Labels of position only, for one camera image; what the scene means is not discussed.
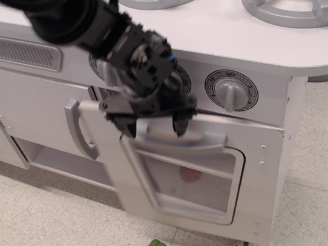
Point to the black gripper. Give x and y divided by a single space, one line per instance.
123 110

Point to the white toy oven door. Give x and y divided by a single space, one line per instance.
239 161

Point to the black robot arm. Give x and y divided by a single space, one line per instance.
143 60

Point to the grey middle control knob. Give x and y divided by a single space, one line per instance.
186 82

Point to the grey control knob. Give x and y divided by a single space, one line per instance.
186 82
104 70
231 90

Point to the red toy on lower shelf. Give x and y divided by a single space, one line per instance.
189 175

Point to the grey left control knob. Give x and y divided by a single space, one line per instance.
104 70

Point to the grey right control knob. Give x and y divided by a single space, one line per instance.
231 90

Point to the white toy kitchen unit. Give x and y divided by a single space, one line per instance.
205 36

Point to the silver vent grille panel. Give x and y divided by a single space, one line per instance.
31 54

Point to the white cabinet door grey handle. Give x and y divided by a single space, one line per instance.
46 112

